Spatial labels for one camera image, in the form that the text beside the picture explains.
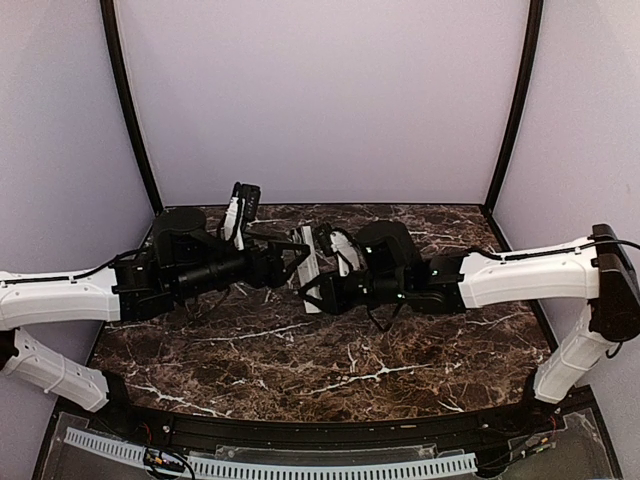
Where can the white slotted cable duct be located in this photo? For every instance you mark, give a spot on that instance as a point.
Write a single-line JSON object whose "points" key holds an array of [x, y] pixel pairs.
{"points": [[251, 464]]}

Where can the left black frame post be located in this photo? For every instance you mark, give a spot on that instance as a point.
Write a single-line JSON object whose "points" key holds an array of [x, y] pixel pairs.
{"points": [[126, 101]]}

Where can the white remote control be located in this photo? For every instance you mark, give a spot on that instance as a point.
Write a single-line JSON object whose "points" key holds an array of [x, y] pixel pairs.
{"points": [[309, 269]]}

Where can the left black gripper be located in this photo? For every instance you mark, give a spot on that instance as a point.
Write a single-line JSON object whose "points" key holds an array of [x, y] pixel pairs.
{"points": [[274, 274]]}

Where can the black frame post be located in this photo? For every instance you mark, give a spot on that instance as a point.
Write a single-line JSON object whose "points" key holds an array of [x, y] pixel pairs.
{"points": [[126, 101], [526, 64]]}

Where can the right black frame post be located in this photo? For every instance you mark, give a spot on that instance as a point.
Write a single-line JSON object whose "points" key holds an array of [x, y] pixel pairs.
{"points": [[526, 64]]}

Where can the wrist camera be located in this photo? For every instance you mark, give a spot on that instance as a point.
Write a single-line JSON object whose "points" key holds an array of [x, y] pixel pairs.
{"points": [[338, 243], [241, 210]]}

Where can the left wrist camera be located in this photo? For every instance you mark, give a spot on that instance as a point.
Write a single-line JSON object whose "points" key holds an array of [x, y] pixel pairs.
{"points": [[241, 210]]}

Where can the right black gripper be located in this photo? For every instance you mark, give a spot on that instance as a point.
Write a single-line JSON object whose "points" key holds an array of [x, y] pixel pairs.
{"points": [[332, 299]]}

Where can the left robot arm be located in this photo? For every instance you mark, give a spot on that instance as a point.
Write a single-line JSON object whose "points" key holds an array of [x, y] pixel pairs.
{"points": [[182, 262]]}

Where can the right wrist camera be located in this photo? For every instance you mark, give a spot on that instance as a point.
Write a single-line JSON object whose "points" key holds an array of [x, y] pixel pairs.
{"points": [[338, 243]]}

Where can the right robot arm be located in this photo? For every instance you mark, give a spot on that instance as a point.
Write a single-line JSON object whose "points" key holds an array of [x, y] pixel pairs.
{"points": [[382, 266]]}

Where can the black front rail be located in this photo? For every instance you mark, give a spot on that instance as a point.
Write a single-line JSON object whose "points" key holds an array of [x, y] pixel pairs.
{"points": [[192, 431]]}

